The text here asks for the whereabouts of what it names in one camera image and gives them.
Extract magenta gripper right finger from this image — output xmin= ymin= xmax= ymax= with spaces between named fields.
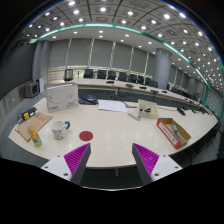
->
xmin=132 ymin=143 xmax=182 ymax=185

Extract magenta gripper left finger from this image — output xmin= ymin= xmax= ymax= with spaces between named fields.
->
xmin=42 ymin=143 xmax=91 ymax=185

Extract red round coaster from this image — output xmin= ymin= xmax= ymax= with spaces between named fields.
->
xmin=79 ymin=131 xmax=93 ymax=141

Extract open cardboard box red side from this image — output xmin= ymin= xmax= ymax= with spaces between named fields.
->
xmin=157 ymin=118 xmax=191 ymax=149

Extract colourful small bottle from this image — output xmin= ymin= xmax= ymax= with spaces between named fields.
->
xmin=28 ymin=125 xmax=42 ymax=147

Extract white remote control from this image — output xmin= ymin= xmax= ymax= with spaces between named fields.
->
xmin=127 ymin=111 xmax=141 ymax=121

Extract brown paper envelope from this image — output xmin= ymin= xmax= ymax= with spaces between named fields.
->
xmin=17 ymin=113 xmax=52 ymax=141

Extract beige flat box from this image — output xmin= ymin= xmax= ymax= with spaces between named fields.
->
xmin=138 ymin=99 xmax=158 ymax=119

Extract white paper sheets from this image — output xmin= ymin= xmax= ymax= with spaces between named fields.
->
xmin=98 ymin=100 xmax=127 ymax=112

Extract yellow black device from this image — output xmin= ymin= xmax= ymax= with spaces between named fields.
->
xmin=19 ymin=106 xmax=38 ymax=121

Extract white cardboard box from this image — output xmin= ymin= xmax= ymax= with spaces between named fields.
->
xmin=46 ymin=83 xmax=79 ymax=113

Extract long curved conference desk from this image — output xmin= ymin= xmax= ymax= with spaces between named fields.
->
xmin=49 ymin=77 xmax=204 ymax=108

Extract black office chair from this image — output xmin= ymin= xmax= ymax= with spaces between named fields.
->
xmin=107 ymin=71 xmax=116 ymax=80
xmin=129 ymin=74 xmax=137 ymax=83
xmin=97 ymin=70 xmax=106 ymax=79
xmin=118 ymin=72 xmax=127 ymax=82
xmin=84 ymin=69 xmax=93 ymax=78

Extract black mesh chair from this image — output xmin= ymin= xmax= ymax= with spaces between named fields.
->
xmin=64 ymin=69 xmax=74 ymax=82

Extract white floral mug blue handle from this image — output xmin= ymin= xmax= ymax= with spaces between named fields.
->
xmin=51 ymin=121 xmax=70 ymax=140

